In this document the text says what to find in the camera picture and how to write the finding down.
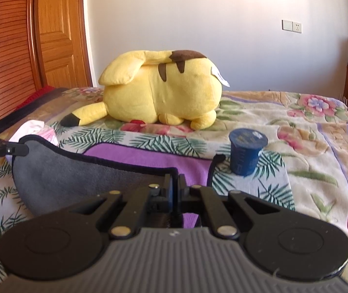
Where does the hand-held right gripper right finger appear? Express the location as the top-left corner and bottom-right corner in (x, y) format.
(177, 173), (283, 240)

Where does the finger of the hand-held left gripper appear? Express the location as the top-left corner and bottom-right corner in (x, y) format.
(5, 142), (30, 157)

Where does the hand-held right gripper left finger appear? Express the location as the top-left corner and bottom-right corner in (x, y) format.
(67, 174), (174, 240)

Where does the grey and purple towel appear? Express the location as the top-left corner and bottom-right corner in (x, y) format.
(11, 134), (227, 230)

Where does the pink tissue pack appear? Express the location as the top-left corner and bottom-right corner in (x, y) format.
(9, 120), (60, 147)

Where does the red knitted cloth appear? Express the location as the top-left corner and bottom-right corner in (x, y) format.
(15, 85), (68, 111)

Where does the dark blue plastic cup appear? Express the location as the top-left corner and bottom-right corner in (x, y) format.
(228, 128), (269, 177)

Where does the louvered wooden wardrobe door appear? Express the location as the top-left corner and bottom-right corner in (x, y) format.
(0, 0), (44, 132)

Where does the yellow plush toy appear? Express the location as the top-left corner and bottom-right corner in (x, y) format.
(60, 49), (231, 131)

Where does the floral blanket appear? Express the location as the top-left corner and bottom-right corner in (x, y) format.
(0, 87), (348, 291)

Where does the white wall socket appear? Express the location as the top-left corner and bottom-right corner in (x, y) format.
(281, 19), (303, 34)

